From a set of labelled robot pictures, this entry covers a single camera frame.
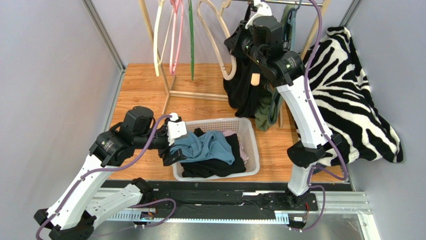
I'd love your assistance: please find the blue tank top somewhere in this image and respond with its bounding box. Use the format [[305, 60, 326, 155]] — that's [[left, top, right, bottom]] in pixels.
[[170, 130, 235, 165]]

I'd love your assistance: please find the black tank top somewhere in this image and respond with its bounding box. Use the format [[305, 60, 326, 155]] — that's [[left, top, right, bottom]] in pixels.
[[181, 130, 249, 179]]

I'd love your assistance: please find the green plastic hanger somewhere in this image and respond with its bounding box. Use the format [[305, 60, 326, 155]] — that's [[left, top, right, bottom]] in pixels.
[[187, 0, 195, 81]]

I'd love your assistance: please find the pink plastic hanger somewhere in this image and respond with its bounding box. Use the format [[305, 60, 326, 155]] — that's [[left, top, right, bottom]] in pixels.
[[169, 0, 184, 76]]

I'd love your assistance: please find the lilac tank top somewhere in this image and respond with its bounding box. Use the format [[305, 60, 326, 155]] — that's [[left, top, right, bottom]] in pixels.
[[221, 129, 251, 164]]

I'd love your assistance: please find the cream plastic hanger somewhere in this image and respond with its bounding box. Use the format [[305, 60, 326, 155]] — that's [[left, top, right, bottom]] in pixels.
[[153, 0, 173, 77]]

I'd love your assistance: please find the light wooden hanger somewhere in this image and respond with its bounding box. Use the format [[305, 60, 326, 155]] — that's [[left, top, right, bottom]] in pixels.
[[250, 72, 261, 86]]

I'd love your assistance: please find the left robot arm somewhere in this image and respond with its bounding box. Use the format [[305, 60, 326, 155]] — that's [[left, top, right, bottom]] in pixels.
[[34, 106, 188, 240]]

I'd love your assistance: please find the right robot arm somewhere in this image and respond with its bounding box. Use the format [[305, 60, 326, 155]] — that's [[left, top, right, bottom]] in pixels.
[[224, 15, 342, 209]]

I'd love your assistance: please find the teal plastic hanger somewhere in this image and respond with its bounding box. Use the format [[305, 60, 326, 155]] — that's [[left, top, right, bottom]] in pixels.
[[268, 4, 300, 125]]

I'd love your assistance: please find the olive green tank top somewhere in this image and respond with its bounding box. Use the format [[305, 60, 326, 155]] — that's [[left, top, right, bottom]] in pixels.
[[254, 4, 297, 133]]

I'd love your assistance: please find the wooden clothes rack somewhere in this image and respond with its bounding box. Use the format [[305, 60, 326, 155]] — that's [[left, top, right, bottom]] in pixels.
[[138, 0, 331, 115]]

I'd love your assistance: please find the white plastic basket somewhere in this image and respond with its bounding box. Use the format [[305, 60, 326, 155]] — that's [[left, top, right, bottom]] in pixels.
[[186, 117, 260, 179]]

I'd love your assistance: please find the zebra print blanket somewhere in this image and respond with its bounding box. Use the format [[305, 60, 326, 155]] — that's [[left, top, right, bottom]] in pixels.
[[308, 26, 404, 167]]

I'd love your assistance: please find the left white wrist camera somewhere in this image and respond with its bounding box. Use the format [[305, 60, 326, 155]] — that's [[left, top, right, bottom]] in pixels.
[[166, 112, 188, 146]]

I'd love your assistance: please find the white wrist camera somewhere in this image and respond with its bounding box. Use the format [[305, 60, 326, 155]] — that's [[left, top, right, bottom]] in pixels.
[[245, 0, 273, 29], [166, 112, 188, 146]]

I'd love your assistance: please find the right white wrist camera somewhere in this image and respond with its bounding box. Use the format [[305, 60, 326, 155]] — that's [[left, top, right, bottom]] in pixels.
[[245, 0, 273, 29]]

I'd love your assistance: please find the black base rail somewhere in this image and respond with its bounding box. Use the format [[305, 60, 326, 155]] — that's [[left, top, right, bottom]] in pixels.
[[91, 179, 320, 222]]

